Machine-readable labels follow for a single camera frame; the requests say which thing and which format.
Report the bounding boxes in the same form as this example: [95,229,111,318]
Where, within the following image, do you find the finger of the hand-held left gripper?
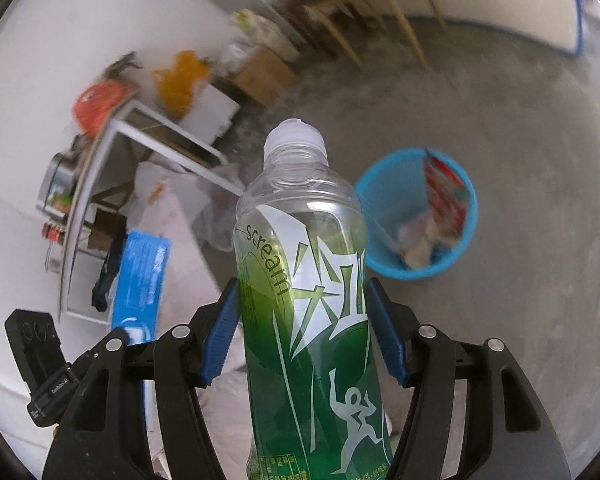
[90,232,127,314]

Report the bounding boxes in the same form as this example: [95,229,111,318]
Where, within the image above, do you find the open cardboard box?
[229,47,297,107]

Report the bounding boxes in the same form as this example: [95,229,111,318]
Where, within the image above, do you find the silver pot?
[36,151,89,217]

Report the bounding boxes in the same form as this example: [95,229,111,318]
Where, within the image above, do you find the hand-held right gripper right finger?
[364,276,572,480]

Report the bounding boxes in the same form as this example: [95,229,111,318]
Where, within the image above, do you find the orange plastic bag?
[72,81,137,134]

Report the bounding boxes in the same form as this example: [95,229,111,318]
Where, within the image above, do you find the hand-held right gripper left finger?
[45,276,242,480]

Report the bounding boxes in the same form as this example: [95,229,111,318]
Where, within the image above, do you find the clear plastic bag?
[219,7,292,77]

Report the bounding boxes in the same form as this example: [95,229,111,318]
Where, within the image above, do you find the blue plastic basket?
[353,147,480,281]

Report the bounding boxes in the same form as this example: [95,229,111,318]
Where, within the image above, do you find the brown cardboard box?
[86,209,127,252]

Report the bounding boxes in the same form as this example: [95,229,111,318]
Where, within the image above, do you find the white metal shelf table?
[56,99,247,322]

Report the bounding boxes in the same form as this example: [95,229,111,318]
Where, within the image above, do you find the blue packet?
[110,229,174,347]

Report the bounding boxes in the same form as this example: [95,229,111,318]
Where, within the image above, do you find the green label plastic bottle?
[233,118,396,480]

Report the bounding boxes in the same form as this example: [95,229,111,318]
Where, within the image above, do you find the blue pipe frame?
[554,0,587,59]

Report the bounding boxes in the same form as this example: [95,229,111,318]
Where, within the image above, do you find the white box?
[179,82,242,147]

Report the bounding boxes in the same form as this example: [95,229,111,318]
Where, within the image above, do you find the red snack packet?
[422,155,474,242]

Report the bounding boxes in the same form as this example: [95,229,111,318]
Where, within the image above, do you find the yellow plastic bag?
[152,49,214,117]

